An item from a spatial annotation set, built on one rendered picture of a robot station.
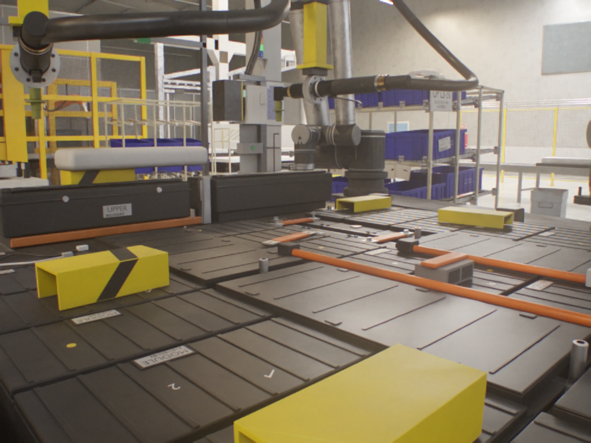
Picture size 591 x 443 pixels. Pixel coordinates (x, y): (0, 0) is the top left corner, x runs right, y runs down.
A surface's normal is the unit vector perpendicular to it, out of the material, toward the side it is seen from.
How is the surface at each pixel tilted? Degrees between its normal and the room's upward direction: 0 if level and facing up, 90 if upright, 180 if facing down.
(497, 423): 0
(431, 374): 0
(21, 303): 0
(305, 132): 88
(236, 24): 109
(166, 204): 90
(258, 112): 90
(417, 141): 94
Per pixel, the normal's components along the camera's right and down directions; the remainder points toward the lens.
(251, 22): 0.72, 0.40
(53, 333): 0.00, -0.99
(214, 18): 0.52, -0.06
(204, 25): 0.50, 0.54
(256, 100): 0.68, 0.11
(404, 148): -0.71, 0.18
